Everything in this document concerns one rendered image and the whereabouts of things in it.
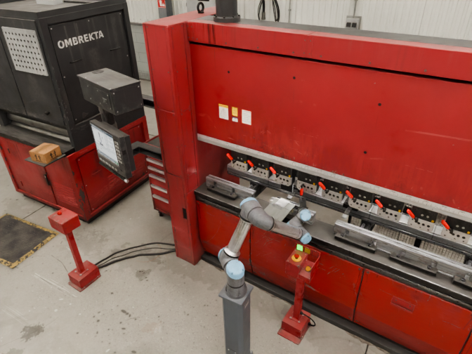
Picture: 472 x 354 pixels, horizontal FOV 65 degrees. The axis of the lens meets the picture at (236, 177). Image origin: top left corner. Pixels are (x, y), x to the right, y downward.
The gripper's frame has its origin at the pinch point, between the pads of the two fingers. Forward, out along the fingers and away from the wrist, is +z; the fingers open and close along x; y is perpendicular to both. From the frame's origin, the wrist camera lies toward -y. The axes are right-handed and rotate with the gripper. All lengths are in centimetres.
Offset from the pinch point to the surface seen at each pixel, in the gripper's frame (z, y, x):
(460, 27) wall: 276, -231, 253
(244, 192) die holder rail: 27, -8, -45
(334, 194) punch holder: -21.2, -11.4, 21.7
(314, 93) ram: -46, -79, 2
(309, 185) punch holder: -13.2, -17.0, 4.7
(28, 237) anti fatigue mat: 107, 56, -290
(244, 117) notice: -9, -67, -44
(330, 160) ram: -31, -36, 16
